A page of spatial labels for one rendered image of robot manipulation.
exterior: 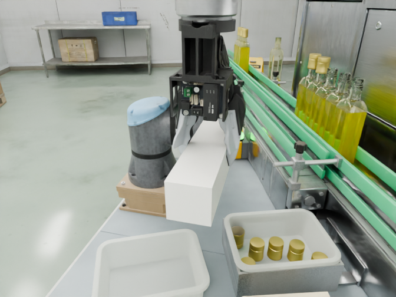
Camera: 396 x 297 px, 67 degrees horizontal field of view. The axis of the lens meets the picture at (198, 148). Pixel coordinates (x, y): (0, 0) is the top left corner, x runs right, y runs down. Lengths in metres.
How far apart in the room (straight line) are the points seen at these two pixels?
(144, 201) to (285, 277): 0.43
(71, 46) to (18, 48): 1.36
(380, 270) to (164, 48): 6.24
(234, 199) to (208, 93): 0.63
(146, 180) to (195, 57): 0.52
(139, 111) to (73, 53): 5.49
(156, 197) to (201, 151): 0.43
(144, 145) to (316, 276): 0.51
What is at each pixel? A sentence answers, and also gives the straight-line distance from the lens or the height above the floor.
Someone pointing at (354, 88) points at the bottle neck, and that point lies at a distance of 0.82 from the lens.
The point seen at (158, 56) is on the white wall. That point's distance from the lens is 6.67.
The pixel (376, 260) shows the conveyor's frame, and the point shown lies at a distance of 0.73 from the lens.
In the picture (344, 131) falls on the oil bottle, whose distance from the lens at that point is 0.83.
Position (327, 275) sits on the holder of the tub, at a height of 0.80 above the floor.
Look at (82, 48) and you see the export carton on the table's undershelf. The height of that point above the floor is 0.49.
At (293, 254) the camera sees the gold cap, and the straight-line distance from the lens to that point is 0.75.
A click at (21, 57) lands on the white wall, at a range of 7.26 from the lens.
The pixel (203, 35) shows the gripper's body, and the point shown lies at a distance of 0.35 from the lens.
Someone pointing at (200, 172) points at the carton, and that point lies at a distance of 0.39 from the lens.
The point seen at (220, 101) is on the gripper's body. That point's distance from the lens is 0.38.
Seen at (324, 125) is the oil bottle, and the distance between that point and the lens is 0.90.
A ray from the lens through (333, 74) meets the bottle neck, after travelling 0.92.
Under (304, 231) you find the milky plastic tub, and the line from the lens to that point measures 0.83.
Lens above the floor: 1.31
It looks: 27 degrees down
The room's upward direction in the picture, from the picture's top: straight up
